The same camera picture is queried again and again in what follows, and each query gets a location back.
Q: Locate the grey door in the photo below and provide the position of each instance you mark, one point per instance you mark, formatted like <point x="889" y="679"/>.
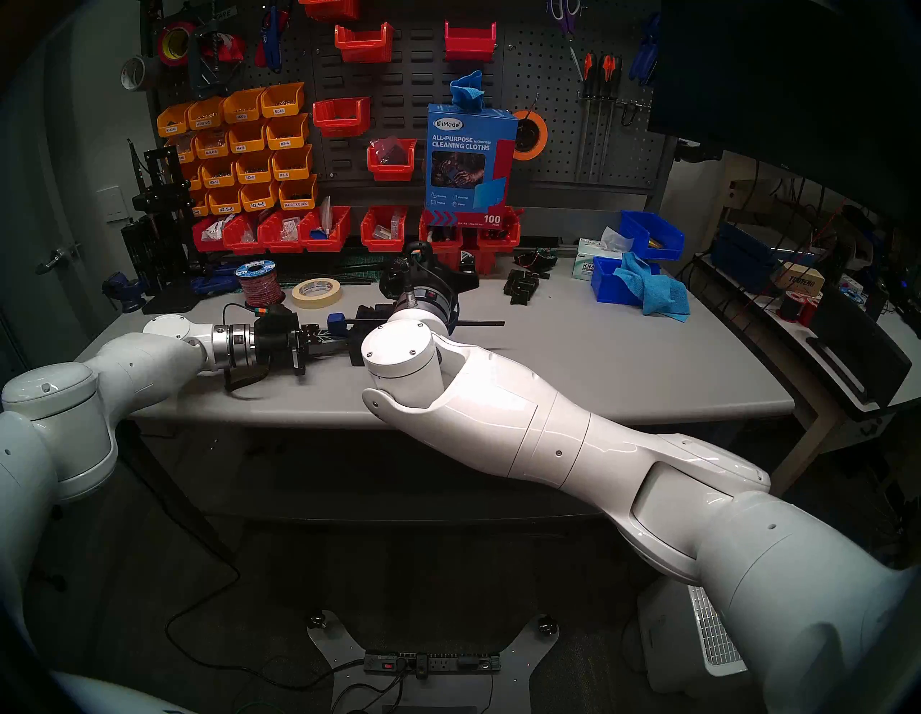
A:
<point x="43" y="180"/>

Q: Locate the printed brown cardboard box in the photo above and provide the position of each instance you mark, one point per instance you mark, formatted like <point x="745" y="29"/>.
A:
<point x="802" y="279"/>

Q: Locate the black caster wheel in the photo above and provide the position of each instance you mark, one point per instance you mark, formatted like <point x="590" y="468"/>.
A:
<point x="316" y="620"/>
<point x="547" y="626"/>

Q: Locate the blue cleaning cloths box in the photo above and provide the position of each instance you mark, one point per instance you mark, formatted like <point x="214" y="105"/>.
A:
<point x="468" y="165"/>

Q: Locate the blue cloth in box opening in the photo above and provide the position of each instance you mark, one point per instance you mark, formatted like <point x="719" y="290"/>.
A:
<point x="468" y="90"/>

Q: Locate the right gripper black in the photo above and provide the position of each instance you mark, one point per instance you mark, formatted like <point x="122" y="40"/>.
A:
<point x="432" y="277"/>

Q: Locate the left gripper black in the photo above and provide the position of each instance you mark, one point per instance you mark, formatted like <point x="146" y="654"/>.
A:
<point x="277" y="349"/>

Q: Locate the blue hand tool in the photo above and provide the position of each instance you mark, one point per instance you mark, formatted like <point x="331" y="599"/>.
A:
<point x="216" y="282"/>

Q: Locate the grey pegboard back panel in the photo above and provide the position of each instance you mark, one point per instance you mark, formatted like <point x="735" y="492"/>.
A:
<point x="417" y="108"/>

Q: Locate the blue plastic storage bin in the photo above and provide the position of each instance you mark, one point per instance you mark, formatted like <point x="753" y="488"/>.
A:
<point x="604" y="284"/>
<point x="651" y="234"/>

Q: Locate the blue black bar clamp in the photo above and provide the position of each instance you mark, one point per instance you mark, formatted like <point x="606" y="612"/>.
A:
<point x="338" y="322"/>

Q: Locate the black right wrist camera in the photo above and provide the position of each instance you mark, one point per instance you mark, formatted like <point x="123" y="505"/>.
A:
<point x="419" y="252"/>

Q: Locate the black flat equipment case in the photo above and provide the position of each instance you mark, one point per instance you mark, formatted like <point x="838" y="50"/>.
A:
<point x="856" y="345"/>

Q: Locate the red plastic hanging part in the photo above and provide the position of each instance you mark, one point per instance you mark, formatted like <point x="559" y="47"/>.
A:
<point x="229" y="50"/>

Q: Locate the white air purifier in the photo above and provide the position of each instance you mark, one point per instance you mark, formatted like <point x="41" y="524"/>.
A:
<point x="669" y="640"/>

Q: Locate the red yellow tape roll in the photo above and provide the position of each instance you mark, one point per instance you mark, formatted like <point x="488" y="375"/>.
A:
<point x="164" y="44"/>

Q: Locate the black power strip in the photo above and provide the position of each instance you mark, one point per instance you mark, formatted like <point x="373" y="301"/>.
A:
<point x="432" y="662"/>

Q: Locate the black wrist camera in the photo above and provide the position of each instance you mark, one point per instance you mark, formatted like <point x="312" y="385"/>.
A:
<point x="277" y="315"/>
<point x="419" y="252"/>

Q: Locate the grey metal screw clamp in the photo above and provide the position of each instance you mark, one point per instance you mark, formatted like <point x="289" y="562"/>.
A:
<point x="205" y="68"/>

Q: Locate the blue microfiber cloth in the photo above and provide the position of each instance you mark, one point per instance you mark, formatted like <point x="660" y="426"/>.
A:
<point x="658" y="291"/>

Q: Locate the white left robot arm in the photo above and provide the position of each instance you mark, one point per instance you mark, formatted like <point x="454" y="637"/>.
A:
<point x="93" y="403"/>

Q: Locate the white wall switch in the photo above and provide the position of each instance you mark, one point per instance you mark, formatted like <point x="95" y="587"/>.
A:
<point x="111" y="204"/>

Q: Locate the green cutting mat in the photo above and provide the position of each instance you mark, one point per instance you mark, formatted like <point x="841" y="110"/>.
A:
<point x="360" y="263"/>

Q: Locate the white side desk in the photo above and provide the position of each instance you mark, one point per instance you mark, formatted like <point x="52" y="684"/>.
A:
<point x="813" y="432"/>

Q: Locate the dark blue equipment box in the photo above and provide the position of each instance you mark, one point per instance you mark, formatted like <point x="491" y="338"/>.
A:
<point x="741" y="255"/>

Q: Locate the cream masking tape roll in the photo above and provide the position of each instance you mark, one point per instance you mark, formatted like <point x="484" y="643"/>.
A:
<point x="298" y="295"/>

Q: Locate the yellow plastic parts bin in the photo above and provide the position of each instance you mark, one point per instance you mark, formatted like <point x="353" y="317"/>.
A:
<point x="286" y="134"/>
<point x="291" y="165"/>
<point x="242" y="108"/>
<point x="173" y="122"/>
<point x="297" y="194"/>
<point x="259" y="197"/>
<point x="218" y="174"/>
<point x="212" y="144"/>
<point x="253" y="169"/>
<point x="193" y="178"/>
<point x="205" y="115"/>
<point x="224" y="203"/>
<point x="282" y="102"/>
<point x="183" y="151"/>
<point x="200" y="206"/>
<point x="247" y="138"/>

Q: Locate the blue spring clamp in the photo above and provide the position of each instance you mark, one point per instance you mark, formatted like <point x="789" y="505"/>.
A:
<point x="640" y="61"/>
<point x="653" y="32"/>

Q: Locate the large black monitor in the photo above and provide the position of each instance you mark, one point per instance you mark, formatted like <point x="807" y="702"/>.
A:
<point x="791" y="86"/>

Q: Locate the small black printed parts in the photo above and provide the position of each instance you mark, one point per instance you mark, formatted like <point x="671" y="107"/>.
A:
<point x="522" y="286"/>

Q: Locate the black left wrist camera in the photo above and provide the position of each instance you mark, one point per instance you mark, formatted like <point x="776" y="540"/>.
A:
<point x="277" y="315"/>

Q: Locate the orange black screwdriver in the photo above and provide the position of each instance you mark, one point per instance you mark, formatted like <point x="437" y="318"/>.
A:
<point x="610" y="72"/>
<point x="588" y="72"/>

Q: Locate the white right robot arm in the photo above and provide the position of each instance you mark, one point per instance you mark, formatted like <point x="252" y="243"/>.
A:
<point x="575" y="446"/>

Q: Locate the black metal carabiner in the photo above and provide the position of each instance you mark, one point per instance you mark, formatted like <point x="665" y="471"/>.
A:
<point x="629" y="113"/>

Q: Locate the red nested bin stack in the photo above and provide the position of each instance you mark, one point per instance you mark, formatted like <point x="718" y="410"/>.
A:
<point x="486" y="260"/>

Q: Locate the red plastic storage bin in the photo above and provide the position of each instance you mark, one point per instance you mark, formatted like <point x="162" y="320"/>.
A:
<point x="280" y="236"/>
<point x="391" y="167"/>
<point x="329" y="7"/>
<point x="440" y="239"/>
<point x="241" y="240"/>
<point x="469" y="42"/>
<point x="363" y="44"/>
<point x="342" y="116"/>
<point x="325" y="232"/>
<point x="500" y="236"/>
<point x="209" y="239"/>
<point x="383" y="230"/>

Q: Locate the green white tissue box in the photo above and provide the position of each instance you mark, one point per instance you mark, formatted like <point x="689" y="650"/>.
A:
<point x="586" y="263"/>

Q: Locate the grey duct tape roll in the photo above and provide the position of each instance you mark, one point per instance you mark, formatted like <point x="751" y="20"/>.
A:
<point x="147" y="75"/>

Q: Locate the white robot torso shell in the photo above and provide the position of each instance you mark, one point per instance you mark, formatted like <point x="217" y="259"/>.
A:
<point x="108" y="698"/>

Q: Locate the small blue bench vise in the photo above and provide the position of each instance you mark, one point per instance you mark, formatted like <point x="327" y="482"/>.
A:
<point x="126" y="289"/>

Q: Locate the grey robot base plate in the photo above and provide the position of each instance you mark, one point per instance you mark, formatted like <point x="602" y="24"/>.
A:
<point x="338" y="648"/>

